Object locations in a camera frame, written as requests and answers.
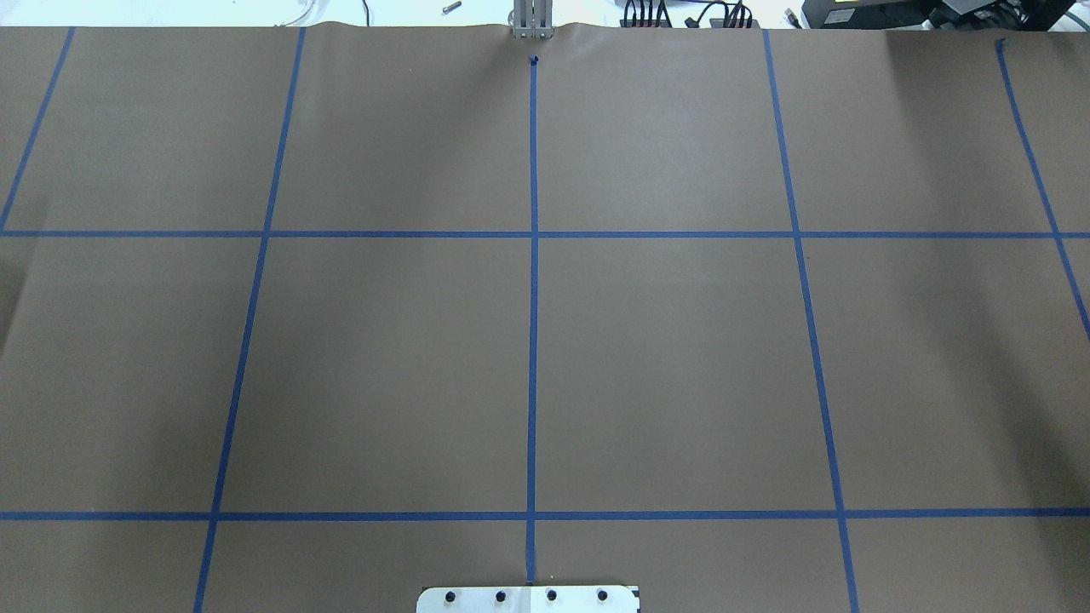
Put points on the metal stand post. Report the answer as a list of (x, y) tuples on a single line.
[(532, 19)]

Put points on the white metal camera stand base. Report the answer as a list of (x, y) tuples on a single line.
[(562, 598)]

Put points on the black equipment box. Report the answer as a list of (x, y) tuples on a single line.
[(1019, 16)]

